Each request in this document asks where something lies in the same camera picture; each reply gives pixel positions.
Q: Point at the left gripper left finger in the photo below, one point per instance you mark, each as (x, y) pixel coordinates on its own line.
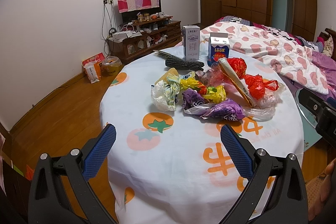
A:
(48, 201)

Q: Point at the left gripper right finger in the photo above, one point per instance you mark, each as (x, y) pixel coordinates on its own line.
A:
(275, 192)

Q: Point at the clear plastic bag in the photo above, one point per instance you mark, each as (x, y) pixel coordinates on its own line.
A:
(266, 106)

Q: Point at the orange white snack wrapper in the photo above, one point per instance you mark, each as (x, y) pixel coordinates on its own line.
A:
(240, 87)

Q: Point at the yellow plastic bag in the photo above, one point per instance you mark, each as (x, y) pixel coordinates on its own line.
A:
(214, 94)

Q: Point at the pink plastic bag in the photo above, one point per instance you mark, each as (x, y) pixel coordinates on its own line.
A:
(214, 76)

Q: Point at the white plastic bag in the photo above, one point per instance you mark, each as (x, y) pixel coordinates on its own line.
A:
(164, 95)

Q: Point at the purple plastic bag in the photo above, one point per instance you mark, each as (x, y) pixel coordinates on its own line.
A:
(194, 104)

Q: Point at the black scouring pad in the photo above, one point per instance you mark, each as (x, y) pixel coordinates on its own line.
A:
(172, 61)

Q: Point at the person's right hand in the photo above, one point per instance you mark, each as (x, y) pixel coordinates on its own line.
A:
(323, 194)

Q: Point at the heart print white quilt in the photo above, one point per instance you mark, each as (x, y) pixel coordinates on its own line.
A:
(285, 57)

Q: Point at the floral pillow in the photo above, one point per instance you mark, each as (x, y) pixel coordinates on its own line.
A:
(328, 47)

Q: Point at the wooden bed headboard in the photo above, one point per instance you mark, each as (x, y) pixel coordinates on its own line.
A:
(325, 35)

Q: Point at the white fruit print tablecloth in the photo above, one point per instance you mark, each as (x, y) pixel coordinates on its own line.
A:
(164, 167)

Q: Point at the clear plastic jar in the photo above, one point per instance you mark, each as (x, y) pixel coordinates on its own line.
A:
(112, 65)

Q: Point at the blue Look milk carton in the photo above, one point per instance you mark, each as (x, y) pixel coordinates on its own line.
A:
(219, 47)

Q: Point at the tall white milk carton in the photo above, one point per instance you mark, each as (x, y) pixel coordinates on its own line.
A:
(191, 42)

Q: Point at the wooden tv cabinet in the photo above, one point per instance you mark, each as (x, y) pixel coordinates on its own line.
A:
(139, 39)

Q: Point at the television with patchwork cover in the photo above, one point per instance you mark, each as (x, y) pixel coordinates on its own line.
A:
(130, 8)

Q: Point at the wall power socket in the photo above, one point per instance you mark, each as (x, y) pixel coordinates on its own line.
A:
(108, 2)

